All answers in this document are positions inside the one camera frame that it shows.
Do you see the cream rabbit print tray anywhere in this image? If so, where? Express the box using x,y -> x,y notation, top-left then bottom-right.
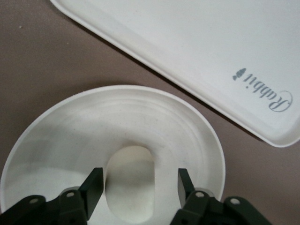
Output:
49,0 -> 300,148

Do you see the pale steamed bun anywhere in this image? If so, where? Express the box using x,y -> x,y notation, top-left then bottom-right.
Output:
105,145 -> 157,222

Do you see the cream round plate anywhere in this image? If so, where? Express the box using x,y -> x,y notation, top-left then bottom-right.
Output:
0,84 -> 227,225

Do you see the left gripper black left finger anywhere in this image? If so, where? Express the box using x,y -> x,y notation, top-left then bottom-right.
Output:
0,167 -> 104,225

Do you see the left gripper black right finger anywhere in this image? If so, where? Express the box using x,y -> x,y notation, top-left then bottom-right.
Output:
172,168 -> 268,225

